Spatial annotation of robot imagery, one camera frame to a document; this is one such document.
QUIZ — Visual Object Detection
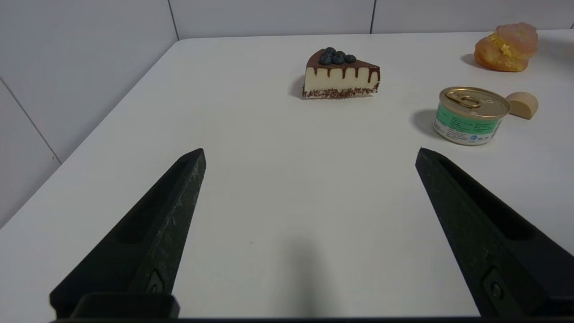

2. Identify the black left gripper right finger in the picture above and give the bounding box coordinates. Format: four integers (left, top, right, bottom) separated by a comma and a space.
415, 147, 574, 320

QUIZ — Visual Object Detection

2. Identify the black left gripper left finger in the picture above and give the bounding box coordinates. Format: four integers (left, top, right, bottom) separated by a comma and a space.
49, 148, 207, 320

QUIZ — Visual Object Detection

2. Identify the pink topped cream puff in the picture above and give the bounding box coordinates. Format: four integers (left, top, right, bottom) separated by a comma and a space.
474, 22, 539, 73

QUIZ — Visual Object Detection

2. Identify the chocolate blueberry cake slice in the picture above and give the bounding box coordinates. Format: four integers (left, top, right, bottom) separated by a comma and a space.
302, 47, 381, 100

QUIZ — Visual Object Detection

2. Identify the green labelled tin can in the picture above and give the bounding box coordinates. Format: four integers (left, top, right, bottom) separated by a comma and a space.
433, 86, 511, 146

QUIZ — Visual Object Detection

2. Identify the small beige wooden block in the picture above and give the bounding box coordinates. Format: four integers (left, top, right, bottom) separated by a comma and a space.
505, 92, 539, 120

